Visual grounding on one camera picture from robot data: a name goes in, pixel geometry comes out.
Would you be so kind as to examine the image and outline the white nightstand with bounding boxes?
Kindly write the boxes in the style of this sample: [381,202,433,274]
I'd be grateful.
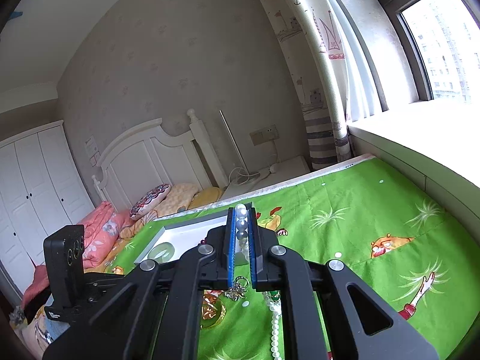
[224,156,311,196]

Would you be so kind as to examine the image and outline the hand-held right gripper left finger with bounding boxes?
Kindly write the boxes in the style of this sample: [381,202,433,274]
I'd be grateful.
[43,206,236,360]

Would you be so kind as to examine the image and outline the grey cardboard box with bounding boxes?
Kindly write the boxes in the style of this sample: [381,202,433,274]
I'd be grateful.
[134,202,260,268]

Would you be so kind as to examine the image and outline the white wooden headboard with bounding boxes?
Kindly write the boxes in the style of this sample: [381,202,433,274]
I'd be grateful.
[92,108,226,215]

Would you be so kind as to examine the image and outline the gold hollow bangle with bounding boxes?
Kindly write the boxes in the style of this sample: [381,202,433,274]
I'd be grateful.
[201,292,228,331]

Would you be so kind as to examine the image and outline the green printed blanket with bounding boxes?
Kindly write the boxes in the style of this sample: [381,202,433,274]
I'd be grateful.
[106,154,462,360]

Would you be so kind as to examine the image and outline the window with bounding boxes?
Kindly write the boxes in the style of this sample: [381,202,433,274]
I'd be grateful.
[355,0,480,112]

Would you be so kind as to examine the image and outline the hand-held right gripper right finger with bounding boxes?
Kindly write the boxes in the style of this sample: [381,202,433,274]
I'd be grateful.
[249,206,439,360]

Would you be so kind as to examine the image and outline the peach checked pillow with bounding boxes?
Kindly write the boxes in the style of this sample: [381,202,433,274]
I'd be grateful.
[155,183,200,219]

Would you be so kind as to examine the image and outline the silver lamp pole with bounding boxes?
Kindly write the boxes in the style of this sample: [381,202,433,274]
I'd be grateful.
[219,109,251,181]

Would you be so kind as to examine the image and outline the yellow pillow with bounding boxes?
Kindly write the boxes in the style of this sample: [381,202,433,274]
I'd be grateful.
[188,187,223,209]

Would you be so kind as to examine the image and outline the round patterned cushion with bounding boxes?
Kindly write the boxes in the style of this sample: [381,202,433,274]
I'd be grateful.
[129,183,172,221]

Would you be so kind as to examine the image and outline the white pearl necklace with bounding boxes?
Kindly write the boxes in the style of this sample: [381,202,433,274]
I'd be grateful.
[234,203,285,360]

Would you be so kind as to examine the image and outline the white charger cable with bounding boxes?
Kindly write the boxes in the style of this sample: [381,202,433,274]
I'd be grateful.
[228,140,280,189]

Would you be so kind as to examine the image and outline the white wardrobe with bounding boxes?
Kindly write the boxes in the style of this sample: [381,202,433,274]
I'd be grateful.
[0,120,95,295]

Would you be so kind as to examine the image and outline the silver brooch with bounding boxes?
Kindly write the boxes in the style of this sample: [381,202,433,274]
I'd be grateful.
[224,275,250,302]

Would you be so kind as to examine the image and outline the pink floral quilt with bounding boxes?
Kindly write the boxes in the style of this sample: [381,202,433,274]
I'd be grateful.
[20,200,134,310]

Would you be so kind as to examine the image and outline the green jade bangle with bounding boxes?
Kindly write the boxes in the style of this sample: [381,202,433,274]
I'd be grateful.
[147,242,178,262]

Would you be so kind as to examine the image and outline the printed curtain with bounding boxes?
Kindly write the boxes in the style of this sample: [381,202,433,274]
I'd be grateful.
[244,0,354,172]

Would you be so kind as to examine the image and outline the wall socket panel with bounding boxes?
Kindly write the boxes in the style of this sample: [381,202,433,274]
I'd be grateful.
[250,124,279,146]

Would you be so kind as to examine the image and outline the paper note on wall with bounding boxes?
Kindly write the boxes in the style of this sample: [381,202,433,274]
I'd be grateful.
[84,135,100,166]

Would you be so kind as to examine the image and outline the yellow cartoon quilt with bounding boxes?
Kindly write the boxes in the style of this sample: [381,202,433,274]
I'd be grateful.
[10,300,70,360]

